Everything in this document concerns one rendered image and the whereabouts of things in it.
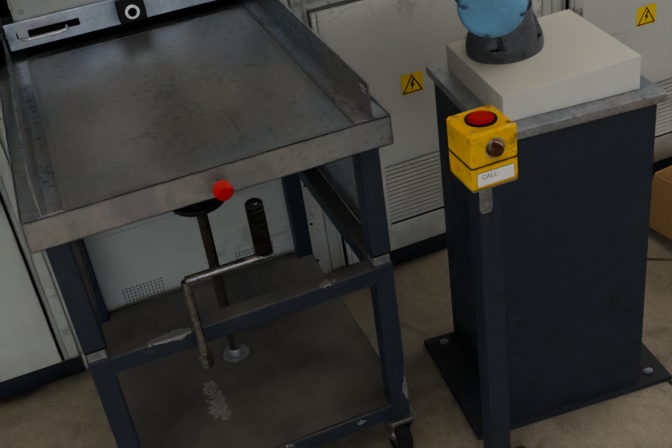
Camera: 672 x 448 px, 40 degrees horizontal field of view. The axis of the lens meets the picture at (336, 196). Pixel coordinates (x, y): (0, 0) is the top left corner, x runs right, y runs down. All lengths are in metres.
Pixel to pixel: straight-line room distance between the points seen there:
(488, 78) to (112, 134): 0.69
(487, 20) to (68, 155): 0.75
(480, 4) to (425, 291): 1.10
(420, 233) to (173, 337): 1.08
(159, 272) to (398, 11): 0.88
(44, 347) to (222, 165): 1.07
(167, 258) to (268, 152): 0.91
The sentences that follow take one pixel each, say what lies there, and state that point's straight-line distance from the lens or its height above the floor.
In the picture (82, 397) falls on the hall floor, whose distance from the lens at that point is 2.44.
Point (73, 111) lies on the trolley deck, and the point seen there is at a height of 0.85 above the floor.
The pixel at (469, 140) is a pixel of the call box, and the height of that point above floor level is 0.89.
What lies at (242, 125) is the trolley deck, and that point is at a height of 0.85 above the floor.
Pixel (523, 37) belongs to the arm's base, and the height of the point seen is 0.85.
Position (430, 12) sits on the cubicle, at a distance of 2.30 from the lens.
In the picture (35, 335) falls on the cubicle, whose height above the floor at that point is 0.17.
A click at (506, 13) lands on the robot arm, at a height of 0.96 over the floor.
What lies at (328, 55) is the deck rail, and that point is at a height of 0.90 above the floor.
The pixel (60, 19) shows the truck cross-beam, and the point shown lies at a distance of 2.10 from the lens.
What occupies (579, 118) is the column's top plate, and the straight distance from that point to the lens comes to 1.73.
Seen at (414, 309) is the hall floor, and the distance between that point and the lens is 2.45.
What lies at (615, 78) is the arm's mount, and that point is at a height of 0.78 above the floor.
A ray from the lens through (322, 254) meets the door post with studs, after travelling 2.50.
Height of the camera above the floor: 1.56
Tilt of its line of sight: 32 degrees down
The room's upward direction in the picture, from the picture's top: 9 degrees counter-clockwise
